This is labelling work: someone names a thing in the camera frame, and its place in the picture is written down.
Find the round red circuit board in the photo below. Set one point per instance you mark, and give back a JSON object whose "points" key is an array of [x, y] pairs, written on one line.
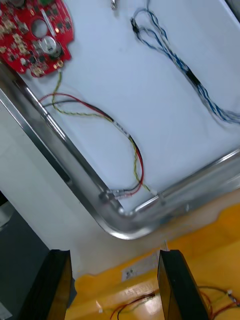
{"points": [[22, 37]]}

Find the white paper sheet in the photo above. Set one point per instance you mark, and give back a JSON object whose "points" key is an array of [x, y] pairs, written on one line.
{"points": [[140, 87]]}

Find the yellow-orange plastic bin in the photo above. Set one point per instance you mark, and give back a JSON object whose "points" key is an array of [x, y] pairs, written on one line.
{"points": [[212, 250]]}

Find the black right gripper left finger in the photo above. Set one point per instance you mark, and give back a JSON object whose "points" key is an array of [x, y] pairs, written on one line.
{"points": [[52, 287]]}

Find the small metal solenoid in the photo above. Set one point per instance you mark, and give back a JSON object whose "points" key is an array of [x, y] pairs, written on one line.
{"points": [[115, 3]]}

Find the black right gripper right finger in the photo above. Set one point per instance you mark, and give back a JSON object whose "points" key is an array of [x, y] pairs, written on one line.
{"points": [[175, 287]]}

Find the steel tray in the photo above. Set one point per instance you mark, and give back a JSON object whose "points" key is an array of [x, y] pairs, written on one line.
{"points": [[75, 160]]}

